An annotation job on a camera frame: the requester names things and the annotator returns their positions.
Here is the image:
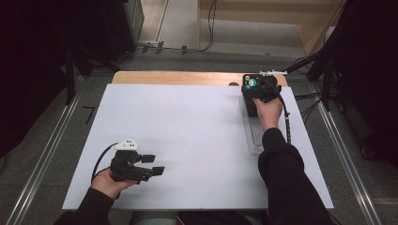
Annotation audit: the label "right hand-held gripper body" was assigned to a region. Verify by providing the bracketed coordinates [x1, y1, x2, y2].
[258, 69, 288, 104]

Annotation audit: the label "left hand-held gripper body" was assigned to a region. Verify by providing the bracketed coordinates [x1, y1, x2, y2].
[109, 139, 155, 184]

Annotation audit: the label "black phone case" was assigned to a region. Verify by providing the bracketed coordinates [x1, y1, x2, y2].
[242, 73, 266, 117]

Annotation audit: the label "clear plastic tray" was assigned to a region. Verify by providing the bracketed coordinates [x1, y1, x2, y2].
[238, 88, 285, 157]

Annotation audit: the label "person's left hand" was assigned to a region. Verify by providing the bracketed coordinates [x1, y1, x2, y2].
[90, 168, 139, 200]

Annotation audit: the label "person's right hand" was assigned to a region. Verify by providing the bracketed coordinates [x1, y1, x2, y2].
[253, 97, 284, 132]

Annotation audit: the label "black stand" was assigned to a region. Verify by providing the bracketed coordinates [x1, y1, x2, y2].
[64, 46, 120, 106]
[280, 46, 332, 111]

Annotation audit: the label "white board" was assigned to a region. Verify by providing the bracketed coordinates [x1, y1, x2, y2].
[61, 83, 334, 210]

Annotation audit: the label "wooden table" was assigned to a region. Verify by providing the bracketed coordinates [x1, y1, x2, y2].
[111, 70, 289, 87]

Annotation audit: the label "light wooden shelf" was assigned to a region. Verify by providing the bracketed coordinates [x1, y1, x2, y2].
[196, 0, 346, 55]

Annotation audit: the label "black curtain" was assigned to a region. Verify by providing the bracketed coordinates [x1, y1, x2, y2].
[0, 0, 104, 158]
[325, 0, 398, 170]

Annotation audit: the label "dark cabinet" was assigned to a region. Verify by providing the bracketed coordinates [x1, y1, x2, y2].
[99, 0, 145, 60]

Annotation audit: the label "left hand-held gripper black cable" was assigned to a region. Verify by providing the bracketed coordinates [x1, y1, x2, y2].
[91, 142, 118, 184]

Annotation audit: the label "hand-held gripper black cable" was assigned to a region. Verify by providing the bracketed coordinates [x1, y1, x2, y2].
[91, 142, 118, 184]
[264, 79, 293, 145]

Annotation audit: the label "right hand-held gripper black cable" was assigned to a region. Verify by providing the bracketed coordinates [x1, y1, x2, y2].
[264, 79, 293, 145]

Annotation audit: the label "black floor cables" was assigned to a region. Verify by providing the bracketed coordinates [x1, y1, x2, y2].
[294, 92, 323, 125]

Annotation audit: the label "hanging black cable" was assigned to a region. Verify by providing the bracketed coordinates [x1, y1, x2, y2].
[135, 0, 219, 53]

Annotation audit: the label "metal floor rail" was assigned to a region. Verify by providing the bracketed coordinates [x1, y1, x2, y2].
[6, 74, 85, 225]
[309, 82, 383, 225]

